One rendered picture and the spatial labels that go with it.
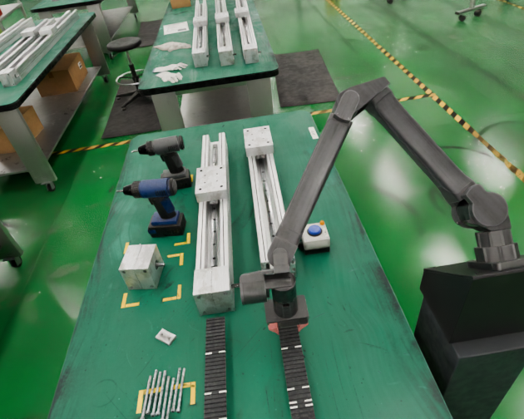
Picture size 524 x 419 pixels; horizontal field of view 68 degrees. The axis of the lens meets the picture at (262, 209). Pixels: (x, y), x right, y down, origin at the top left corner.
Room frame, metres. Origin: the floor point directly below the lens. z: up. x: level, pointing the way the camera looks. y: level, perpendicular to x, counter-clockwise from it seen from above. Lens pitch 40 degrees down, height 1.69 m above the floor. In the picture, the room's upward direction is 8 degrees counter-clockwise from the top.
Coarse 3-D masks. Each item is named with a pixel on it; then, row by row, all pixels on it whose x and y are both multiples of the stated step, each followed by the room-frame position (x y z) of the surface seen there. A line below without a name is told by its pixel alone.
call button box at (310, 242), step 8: (312, 224) 0.90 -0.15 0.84; (304, 232) 0.87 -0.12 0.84; (320, 232) 0.86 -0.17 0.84; (304, 240) 0.84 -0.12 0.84; (312, 240) 0.83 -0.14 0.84; (320, 240) 0.83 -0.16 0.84; (328, 240) 0.83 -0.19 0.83; (304, 248) 0.83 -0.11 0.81; (312, 248) 0.83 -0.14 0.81; (320, 248) 0.83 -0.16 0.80; (328, 248) 0.83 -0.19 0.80
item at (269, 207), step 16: (256, 160) 1.34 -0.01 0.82; (272, 160) 1.27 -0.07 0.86; (256, 176) 1.18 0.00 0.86; (272, 176) 1.16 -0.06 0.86; (256, 192) 1.08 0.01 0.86; (272, 192) 1.12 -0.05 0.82; (256, 208) 0.99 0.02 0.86; (272, 208) 1.03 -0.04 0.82; (256, 224) 0.91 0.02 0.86; (272, 224) 0.93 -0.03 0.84; (272, 240) 0.86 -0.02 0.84
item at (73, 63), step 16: (176, 0) 4.54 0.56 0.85; (64, 64) 4.30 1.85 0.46; (80, 64) 4.53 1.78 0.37; (48, 80) 4.11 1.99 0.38; (64, 80) 4.11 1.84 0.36; (80, 80) 4.33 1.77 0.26; (32, 112) 3.29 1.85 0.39; (0, 128) 2.94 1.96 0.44; (32, 128) 3.18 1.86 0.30; (0, 144) 2.94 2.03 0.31
